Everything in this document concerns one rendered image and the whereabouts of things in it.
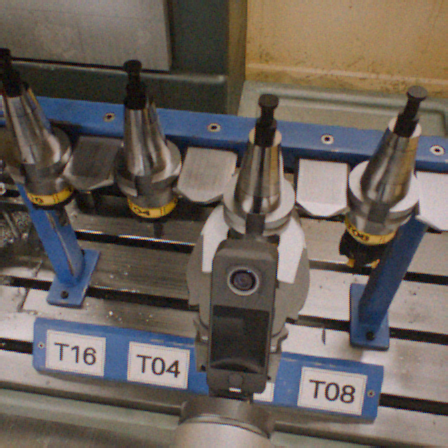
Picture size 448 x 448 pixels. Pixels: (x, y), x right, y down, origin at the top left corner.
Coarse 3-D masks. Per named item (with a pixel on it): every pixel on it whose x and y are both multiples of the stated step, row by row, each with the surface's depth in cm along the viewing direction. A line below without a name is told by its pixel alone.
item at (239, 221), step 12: (228, 192) 46; (288, 192) 46; (228, 204) 45; (288, 204) 46; (228, 216) 47; (240, 216) 45; (252, 216) 45; (264, 216) 45; (276, 216) 45; (288, 216) 46; (240, 228) 46; (252, 228) 46; (264, 228) 45; (276, 228) 46
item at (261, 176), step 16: (256, 144) 40; (272, 144) 40; (256, 160) 41; (272, 160) 41; (240, 176) 44; (256, 176) 42; (272, 176) 42; (240, 192) 44; (256, 192) 43; (272, 192) 43; (256, 208) 44; (272, 208) 45
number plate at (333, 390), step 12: (312, 372) 65; (324, 372) 64; (336, 372) 64; (300, 384) 65; (312, 384) 65; (324, 384) 65; (336, 384) 64; (348, 384) 64; (360, 384) 64; (300, 396) 65; (312, 396) 65; (324, 396) 65; (336, 396) 65; (348, 396) 65; (360, 396) 64; (324, 408) 65; (336, 408) 65; (348, 408) 65; (360, 408) 65
